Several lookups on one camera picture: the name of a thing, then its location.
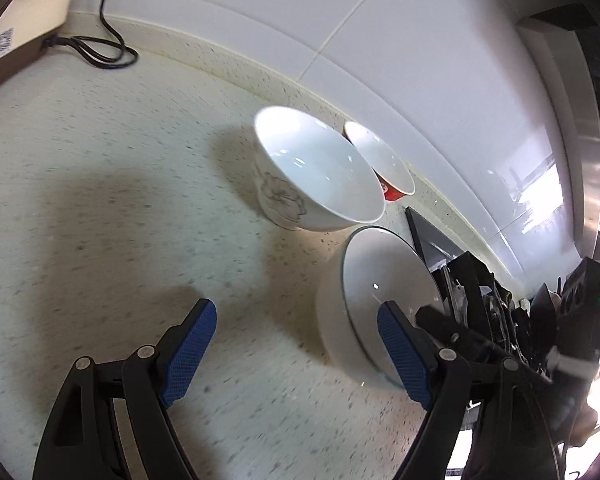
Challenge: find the large white green-rimmed bowl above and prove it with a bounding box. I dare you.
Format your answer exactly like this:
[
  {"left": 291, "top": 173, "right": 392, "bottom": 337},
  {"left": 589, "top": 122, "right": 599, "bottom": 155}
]
[{"left": 316, "top": 226, "right": 443, "bottom": 391}]

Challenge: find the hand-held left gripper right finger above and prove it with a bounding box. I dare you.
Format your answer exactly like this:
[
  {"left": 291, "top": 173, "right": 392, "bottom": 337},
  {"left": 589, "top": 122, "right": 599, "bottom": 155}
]
[{"left": 376, "top": 301, "right": 561, "bottom": 480}]

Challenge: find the black glass gas stove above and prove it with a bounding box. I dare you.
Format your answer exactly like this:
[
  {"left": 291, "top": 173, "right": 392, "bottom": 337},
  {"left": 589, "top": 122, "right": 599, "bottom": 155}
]
[{"left": 405, "top": 206, "right": 531, "bottom": 311}]

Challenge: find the white grey-flowered bowl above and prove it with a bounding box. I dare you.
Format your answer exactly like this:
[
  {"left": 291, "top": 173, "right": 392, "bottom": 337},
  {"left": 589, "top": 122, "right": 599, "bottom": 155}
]
[{"left": 252, "top": 106, "right": 386, "bottom": 232}]

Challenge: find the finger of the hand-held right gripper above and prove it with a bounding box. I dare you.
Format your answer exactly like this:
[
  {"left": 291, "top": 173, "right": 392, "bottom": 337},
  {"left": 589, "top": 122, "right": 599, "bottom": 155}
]
[{"left": 415, "top": 305, "right": 556, "bottom": 386}]

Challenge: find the red-banded white bowl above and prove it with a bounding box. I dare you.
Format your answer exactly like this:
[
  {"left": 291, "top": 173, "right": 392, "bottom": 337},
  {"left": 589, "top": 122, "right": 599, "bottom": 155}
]
[{"left": 343, "top": 121, "right": 416, "bottom": 202}]

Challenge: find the cream rice cooker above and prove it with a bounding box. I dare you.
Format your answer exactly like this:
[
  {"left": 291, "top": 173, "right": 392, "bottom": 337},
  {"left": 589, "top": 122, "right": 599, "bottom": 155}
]
[{"left": 0, "top": 0, "right": 88, "bottom": 103}]

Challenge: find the black power cable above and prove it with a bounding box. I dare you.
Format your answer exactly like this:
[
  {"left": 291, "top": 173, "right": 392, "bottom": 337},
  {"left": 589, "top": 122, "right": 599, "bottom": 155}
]
[{"left": 42, "top": 0, "right": 140, "bottom": 69}]

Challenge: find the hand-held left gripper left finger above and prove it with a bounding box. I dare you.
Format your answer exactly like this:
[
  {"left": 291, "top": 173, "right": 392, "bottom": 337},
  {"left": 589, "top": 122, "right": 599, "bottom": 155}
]
[{"left": 32, "top": 298, "right": 218, "bottom": 480}]

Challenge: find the stainless range hood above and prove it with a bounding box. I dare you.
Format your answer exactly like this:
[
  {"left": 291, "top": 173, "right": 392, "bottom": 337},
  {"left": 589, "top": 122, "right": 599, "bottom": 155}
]
[{"left": 517, "top": 0, "right": 600, "bottom": 261}]

